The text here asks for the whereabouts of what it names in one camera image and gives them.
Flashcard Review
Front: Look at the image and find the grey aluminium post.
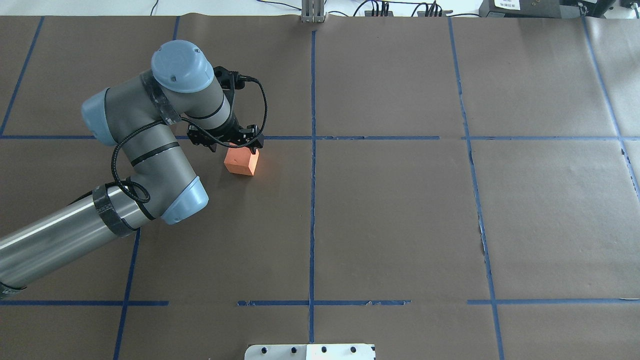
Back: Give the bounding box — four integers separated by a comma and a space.
301, 0, 327, 24

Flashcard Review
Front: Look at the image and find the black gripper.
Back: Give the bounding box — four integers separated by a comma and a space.
187, 116, 265, 155

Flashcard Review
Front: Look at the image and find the brown paper table cover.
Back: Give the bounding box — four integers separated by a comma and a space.
1, 14, 639, 360

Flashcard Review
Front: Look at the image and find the dark grey control box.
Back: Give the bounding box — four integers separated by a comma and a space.
478, 0, 597, 19

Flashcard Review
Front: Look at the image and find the black power strip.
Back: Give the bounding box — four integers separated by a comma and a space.
415, 10, 453, 18
364, 6, 394, 18

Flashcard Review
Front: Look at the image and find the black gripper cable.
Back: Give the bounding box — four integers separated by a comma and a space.
111, 74, 268, 221

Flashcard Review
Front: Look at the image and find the orange foam cube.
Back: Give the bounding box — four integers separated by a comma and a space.
223, 147, 260, 176

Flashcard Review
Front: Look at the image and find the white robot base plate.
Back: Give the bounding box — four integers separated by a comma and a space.
244, 342, 377, 360

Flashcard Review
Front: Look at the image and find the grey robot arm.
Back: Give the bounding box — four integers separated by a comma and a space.
0, 39, 266, 299

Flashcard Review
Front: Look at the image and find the black power strip left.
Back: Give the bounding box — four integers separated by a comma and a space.
364, 6, 394, 18

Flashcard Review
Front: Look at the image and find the black power strip right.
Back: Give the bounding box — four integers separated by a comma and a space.
415, 10, 453, 18

